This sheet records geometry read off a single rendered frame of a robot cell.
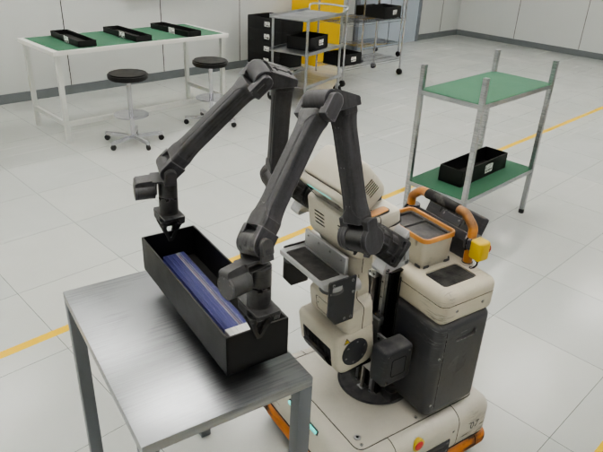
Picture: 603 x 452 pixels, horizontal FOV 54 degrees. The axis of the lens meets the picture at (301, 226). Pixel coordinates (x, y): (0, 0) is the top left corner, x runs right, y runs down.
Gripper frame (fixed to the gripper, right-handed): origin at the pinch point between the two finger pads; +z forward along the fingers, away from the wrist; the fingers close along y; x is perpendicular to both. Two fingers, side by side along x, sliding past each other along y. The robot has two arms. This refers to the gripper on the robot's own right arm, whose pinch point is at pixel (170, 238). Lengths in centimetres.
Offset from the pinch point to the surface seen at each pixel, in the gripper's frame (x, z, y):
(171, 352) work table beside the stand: -14.9, 13.3, 36.3
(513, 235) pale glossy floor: 264, 91, -57
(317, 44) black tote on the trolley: 334, 30, -402
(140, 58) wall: 182, 66, -551
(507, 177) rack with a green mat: 269, 56, -75
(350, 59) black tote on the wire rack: 421, 62, -450
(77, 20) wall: 111, 17, -538
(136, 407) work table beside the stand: -30, 13, 51
